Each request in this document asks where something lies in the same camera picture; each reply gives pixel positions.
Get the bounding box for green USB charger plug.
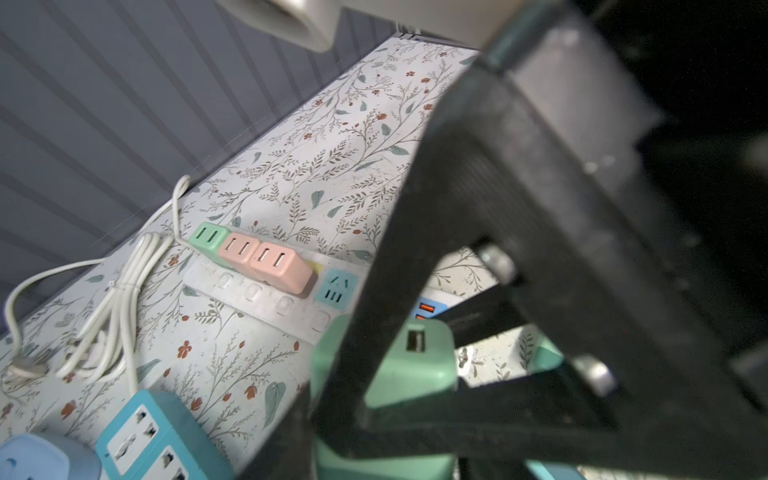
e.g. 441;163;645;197
188;222;231;265

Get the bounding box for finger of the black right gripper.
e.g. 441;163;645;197
353;377;622;465
312;138;495;444

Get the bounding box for light blue round socket hub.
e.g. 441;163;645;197
1;434;102;480

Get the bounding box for white multicolour power strip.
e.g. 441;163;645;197
179;239;469;346

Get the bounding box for pink USB charger plug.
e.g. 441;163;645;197
218;232;262;276

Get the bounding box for teal tower power strip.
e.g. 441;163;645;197
95;390;235;479

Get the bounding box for teal charger plug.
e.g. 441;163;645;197
527;336;563;374
525;460;585;480

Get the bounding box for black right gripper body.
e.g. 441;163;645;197
422;1;767;479

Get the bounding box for teal charger plug front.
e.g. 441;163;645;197
525;460;585;480

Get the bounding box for white bundled power cables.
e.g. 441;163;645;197
0;175;193;397

